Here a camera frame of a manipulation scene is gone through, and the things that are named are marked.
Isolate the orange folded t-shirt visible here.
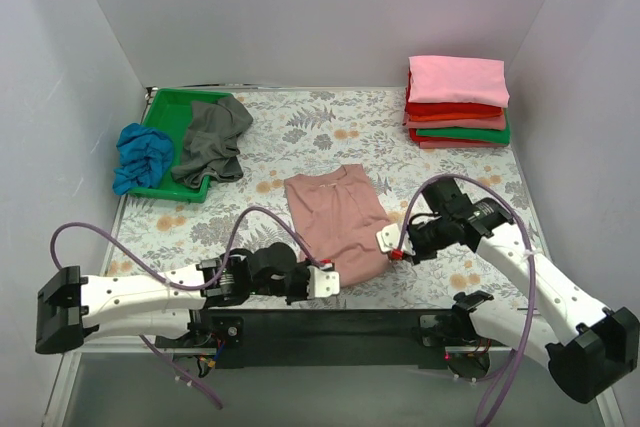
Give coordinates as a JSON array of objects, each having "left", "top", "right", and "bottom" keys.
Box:
[{"left": 405, "top": 113, "right": 504, "bottom": 123}]

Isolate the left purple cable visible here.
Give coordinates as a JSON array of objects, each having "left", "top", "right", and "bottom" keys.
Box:
[{"left": 49, "top": 205, "right": 333, "bottom": 410}]

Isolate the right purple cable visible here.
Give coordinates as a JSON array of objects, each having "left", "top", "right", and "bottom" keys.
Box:
[{"left": 399, "top": 173, "right": 538, "bottom": 427}]

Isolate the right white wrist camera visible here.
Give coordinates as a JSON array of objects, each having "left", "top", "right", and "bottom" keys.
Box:
[{"left": 375, "top": 223, "right": 415, "bottom": 261}]

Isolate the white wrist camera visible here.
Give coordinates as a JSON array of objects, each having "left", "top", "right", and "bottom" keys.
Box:
[
  {"left": 307, "top": 260, "right": 340, "bottom": 300},
  {"left": 375, "top": 223, "right": 415, "bottom": 261}
]

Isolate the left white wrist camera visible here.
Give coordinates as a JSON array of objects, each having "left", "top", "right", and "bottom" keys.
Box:
[{"left": 307, "top": 260, "right": 340, "bottom": 300}]

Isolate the grey t-shirt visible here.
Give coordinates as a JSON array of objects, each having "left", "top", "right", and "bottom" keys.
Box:
[{"left": 171, "top": 95, "right": 253, "bottom": 189}]

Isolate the floral patterned table mat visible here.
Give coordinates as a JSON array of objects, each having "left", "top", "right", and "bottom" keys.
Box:
[{"left": 97, "top": 88, "right": 561, "bottom": 310}]

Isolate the aluminium frame rail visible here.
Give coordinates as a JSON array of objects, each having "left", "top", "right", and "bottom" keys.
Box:
[{"left": 41, "top": 336, "right": 626, "bottom": 427}]

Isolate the purple cable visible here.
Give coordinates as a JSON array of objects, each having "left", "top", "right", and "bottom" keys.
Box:
[
  {"left": 49, "top": 205, "right": 333, "bottom": 410},
  {"left": 399, "top": 173, "right": 538, "bottom": 427}
]

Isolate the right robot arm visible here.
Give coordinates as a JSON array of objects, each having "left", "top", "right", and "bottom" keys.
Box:
[{"left": 397, "top": 174, "right": 639, "bottom": 404}]

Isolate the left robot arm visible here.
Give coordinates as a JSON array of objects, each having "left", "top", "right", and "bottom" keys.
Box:
[{"left": 35, "top": 243, "right": 316, "bottom": 355}]

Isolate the green plastic tray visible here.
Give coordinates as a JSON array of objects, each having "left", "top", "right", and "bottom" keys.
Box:
[{"left": 128, "top": 88, "right": 229, "bottom": 203}]

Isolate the green folded t-shirt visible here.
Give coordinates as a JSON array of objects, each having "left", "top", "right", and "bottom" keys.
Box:
[{"left": 405, "top": 113, "right": 511, "bottom": 146}]

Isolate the bottom pink folded t-shirt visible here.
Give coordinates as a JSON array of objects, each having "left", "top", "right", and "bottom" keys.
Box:
[{"left": 418, "top": 139, "right": 507, "bottom": 149}]

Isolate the blue crumpled t-shirt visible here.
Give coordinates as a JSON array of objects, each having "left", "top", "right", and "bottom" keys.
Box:
[{"left": 112, "top": 123, "right": 174, "bottom": 196}]

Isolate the dusty pink printed t-shirt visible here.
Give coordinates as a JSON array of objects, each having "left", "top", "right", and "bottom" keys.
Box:
[{"left": 284, "top": 164, "right": 390, "bottom": 287}]

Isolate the salmon folded t-shirt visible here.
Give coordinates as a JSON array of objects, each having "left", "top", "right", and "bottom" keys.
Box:
[{"left": 403, "top": 114, "right": 507, "bottom": 130}]

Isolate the light pink folded t-shirt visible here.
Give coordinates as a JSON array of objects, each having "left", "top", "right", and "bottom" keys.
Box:
[{"left": 409, "top": 55, "right": 510, "bottom": 108}]

